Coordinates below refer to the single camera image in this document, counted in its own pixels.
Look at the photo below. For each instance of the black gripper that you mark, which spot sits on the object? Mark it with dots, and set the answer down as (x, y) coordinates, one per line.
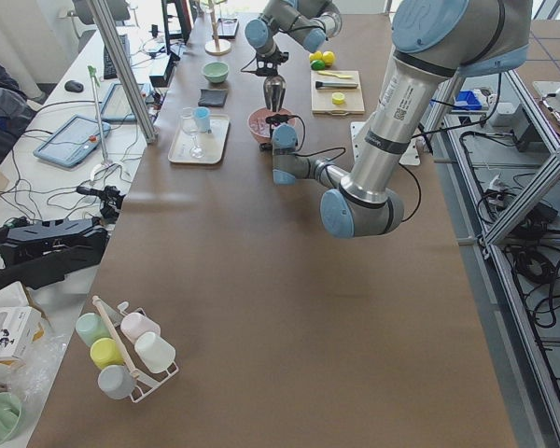
(273, 89)
(265, 146)

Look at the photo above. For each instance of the steel muddler black tip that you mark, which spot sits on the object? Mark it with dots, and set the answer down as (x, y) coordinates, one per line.
(320, 85)

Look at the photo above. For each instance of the white cup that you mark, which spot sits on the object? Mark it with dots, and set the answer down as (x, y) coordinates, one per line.
(156, 353)

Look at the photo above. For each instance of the seated person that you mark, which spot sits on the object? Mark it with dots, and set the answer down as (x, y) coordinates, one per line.
(15, 113)

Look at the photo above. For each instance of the white cardboard box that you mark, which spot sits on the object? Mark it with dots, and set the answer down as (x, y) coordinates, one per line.
(18, 326)

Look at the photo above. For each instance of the yellow cup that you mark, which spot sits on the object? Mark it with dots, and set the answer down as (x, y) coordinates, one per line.
(104, 352)

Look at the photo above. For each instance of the light blue cup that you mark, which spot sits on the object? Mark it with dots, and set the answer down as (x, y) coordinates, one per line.
(201, 115)

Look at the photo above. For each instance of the mint green cup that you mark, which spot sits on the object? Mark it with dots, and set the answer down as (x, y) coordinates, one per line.
(90, 328)

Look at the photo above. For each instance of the grey folded cloth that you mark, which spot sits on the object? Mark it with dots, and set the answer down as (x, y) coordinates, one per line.
(212, 97)

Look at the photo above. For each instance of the green lime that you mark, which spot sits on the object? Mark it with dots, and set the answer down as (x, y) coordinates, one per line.
(317, 65)

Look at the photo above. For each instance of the pile of clear ice cubes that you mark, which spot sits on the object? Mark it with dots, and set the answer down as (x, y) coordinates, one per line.
(261, 128)

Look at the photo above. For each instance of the blue teach pendant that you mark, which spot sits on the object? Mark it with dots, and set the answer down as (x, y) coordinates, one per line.
(71, 144)
(115, 108)

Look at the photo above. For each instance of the yellow plastic knife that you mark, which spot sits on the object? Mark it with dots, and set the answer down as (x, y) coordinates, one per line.
(333, 74)

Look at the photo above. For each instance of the pink bowl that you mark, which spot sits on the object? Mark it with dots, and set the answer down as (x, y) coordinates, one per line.
(280, 133)

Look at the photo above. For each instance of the aluminium frame post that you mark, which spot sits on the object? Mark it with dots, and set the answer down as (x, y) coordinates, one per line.
(105, 23)

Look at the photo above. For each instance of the bamboo cutting board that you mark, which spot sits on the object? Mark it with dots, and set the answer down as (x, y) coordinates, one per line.
(321, 100)

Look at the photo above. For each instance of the half lemon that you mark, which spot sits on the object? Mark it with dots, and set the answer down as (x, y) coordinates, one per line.
(338, 98)

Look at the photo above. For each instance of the yellow lemon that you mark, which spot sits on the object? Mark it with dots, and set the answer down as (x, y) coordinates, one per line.
(328, 58)
(316, 56)

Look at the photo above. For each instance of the black equipment case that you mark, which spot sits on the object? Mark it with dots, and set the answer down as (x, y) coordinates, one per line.
(38, 255)

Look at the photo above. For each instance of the wooden glass stand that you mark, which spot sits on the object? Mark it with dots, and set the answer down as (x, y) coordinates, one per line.
(215, 46)

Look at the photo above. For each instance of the metal ice scoop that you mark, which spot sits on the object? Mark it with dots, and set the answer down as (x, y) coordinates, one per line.
(274, 89)

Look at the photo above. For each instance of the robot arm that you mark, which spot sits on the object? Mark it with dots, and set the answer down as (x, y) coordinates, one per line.
(309, 23)
(432, 42)

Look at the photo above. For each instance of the cream serving tray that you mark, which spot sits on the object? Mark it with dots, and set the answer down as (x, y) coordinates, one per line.
(212, 143)

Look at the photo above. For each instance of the pink cup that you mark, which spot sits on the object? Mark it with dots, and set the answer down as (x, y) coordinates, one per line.
(135, 324)

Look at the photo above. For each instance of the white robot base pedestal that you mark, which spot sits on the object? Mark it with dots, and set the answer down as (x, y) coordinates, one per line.
(359, 129)

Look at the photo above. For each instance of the clear wine glass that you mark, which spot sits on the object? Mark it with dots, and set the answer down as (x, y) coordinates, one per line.
(190, 128)

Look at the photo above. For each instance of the black computer mouse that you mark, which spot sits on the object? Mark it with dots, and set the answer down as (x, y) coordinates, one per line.
(73, 86)

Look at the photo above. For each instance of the grey cup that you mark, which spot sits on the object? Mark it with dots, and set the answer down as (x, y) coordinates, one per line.
(116, 382)

